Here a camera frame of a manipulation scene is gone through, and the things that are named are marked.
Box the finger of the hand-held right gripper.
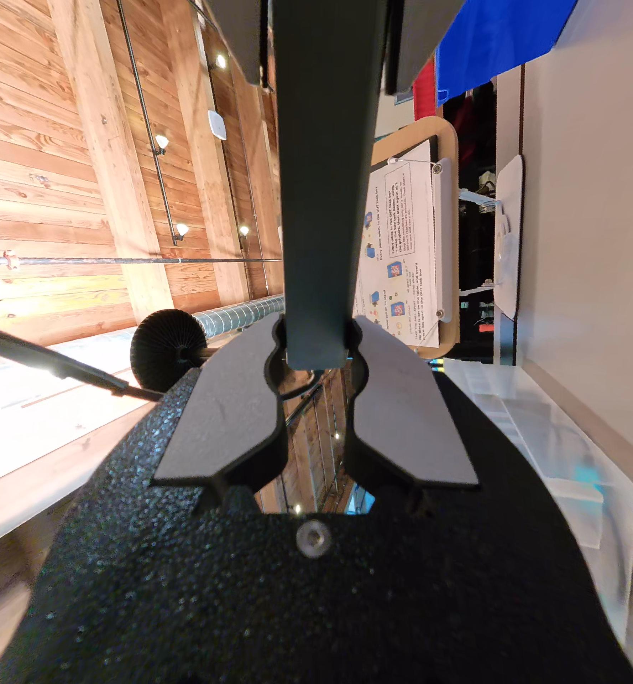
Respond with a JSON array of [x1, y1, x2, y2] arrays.
[[385, 0, 467, 98], [204, 0, 270, 89]]

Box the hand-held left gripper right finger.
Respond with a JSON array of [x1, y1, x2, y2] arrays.
[[342, 315, 480, 489]]

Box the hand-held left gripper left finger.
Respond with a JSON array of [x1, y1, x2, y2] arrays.
[[151, 315, 289, 495]]

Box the clear plastic bin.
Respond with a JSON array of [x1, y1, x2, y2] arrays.
[[445, 358, 633, 647]]

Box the grey usb hub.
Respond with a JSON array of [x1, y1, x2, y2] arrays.
[[271, 0, 400, 371]]

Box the red plastic bin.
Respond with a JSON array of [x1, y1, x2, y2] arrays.
[[413, 56, 437, 124]]

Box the blue plastic bin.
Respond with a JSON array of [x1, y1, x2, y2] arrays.
[[435, 0, 579, 105]]

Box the black ribbed round fixture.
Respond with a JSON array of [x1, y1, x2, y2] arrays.
[[130, 309, 208, 391]]

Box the wooden document board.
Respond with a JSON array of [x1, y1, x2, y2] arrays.
[[370, 116, 460, 359]]

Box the dark grey pad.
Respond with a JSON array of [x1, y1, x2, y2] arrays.
[[501, 312, 519, 367]]

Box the white sheet ledge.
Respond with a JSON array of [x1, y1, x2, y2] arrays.
[[431, 157, 459, 324]]

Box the black ceiling pipe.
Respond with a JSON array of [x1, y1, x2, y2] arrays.
[[0, 255, 282, 267]]

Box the silver ventilation duct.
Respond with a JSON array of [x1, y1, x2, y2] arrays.
[[191, 294, 285, 335]]

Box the ceiling track rail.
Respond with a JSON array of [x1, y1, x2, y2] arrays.
[[116, 0, 179, 247]]

